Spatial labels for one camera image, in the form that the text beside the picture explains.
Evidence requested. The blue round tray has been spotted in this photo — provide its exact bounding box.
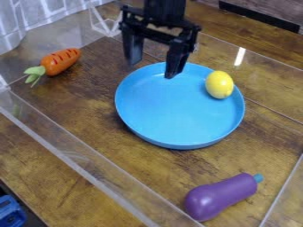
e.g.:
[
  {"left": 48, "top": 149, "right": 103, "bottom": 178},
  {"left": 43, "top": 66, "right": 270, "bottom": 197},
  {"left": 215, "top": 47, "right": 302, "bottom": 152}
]
[{"left": 115, "top": 62, "right": 246, "bottom": 150}]

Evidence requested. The blue plastic object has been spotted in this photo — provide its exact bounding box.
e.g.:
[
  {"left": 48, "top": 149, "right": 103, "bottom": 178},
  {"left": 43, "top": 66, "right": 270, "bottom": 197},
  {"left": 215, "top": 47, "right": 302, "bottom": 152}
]
[{"left": 0, "top": 195, "right": 27, "bottom": 227}]

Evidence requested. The yellow toy lemon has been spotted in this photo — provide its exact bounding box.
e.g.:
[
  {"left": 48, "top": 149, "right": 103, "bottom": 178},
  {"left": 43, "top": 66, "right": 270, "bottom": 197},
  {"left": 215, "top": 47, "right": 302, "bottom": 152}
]
[{"left": 204, "top": 71, "right": 235, "bottom": 99}]

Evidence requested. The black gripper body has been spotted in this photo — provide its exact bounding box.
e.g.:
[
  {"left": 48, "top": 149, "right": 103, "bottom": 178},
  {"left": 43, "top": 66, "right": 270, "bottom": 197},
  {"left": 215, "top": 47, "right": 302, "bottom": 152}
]
[{"left": 120, "top": 4, "right": 202, "bottom": 51}]

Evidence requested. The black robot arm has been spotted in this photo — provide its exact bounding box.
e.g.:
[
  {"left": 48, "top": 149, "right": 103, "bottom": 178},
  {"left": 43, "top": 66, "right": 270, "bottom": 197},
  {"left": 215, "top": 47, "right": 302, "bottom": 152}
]
[{"left": 119, "top": 0, "right": 202, "bottom": 79}]

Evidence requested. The clear acrylic enclosure wall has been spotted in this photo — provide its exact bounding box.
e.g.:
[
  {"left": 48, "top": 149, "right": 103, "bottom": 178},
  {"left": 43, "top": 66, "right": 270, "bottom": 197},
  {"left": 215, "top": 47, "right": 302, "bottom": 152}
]
[{"left": 0, "top": 0, "right": 303, "bottom": 227}]

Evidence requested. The purple toy eggplant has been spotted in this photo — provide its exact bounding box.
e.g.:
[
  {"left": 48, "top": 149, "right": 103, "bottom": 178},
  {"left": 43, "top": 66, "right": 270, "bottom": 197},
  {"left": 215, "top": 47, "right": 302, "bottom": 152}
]
[{"left": 184, "top": 173, "right": 264, "bottom": 222}]

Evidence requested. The orange toy carrot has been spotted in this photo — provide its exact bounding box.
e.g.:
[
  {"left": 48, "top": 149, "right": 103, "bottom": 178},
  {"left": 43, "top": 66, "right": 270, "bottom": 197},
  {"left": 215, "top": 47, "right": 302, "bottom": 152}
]
[{"left": 24, "top": 48, "right": 82, "bottom": 86}]

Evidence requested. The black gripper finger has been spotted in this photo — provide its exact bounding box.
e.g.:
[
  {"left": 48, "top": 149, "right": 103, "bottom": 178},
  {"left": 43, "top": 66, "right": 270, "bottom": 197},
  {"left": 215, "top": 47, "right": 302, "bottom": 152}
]
[
  {"left": 122, "top": 28, "right": 144, "bottom": 65},
  {"left": 164, "top": 39, "right": 192, "bottom": 79}
]

